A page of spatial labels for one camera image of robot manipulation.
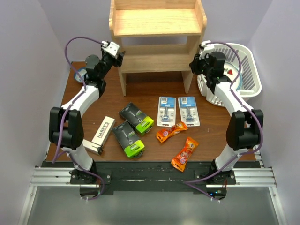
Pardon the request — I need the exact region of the black green razor box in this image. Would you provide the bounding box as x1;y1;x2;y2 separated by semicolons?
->
112;121;145;159
119;102;154;136

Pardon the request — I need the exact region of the aluminium rail frame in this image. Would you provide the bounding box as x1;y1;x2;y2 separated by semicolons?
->
19;158;286;225

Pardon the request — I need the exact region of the white watermelon pattern plate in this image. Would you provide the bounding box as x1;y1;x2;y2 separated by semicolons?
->
224;61;242;91

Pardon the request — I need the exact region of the blue razor blister pack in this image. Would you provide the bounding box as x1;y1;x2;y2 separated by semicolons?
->
178;96;200;127
157;96;176;127

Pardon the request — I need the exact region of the blue white ceramic bowl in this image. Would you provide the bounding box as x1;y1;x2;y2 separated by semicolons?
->
74;67;87;83

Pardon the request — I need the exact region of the white Harry's razor box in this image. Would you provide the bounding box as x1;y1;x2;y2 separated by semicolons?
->
91;116;115;146

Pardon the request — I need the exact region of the orange razor bag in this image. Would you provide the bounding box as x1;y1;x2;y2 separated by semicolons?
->
171;137;199;172
156;121;188;143

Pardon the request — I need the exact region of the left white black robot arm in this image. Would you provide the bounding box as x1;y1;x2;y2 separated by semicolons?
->
49;42;124;184

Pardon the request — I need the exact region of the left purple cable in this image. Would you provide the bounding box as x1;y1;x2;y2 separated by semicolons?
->
51;37;105;201

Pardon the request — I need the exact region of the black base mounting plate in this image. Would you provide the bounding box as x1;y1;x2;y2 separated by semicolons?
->
41;160;261;200

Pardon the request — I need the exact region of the white plastic laundry basket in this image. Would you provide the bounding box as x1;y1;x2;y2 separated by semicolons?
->
196;42;262;108

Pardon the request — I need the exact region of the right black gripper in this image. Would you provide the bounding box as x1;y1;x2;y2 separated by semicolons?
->
189;52;211;77

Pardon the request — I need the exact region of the wooden two-tier shelf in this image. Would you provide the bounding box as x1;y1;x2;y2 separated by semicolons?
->
109;0;207;95

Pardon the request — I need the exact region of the silver Harry's razor box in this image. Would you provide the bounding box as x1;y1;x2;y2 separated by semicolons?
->
82;139;103;155

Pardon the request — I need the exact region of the upper orange razor bag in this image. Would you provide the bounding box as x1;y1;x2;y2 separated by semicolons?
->
156;121;188;143

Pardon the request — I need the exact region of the left blue razor blister pack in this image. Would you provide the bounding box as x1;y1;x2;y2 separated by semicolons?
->
157;96;176;127

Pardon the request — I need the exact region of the right blue razor blister pack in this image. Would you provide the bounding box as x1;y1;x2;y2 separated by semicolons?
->
178;96;200;127

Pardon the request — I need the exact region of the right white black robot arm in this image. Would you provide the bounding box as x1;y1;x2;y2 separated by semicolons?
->
189;52;263;184

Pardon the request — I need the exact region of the lower orange razor bag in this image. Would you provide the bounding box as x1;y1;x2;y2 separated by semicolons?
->
171;137;199;172

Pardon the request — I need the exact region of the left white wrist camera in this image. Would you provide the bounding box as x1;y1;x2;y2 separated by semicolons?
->
101;41;120;58

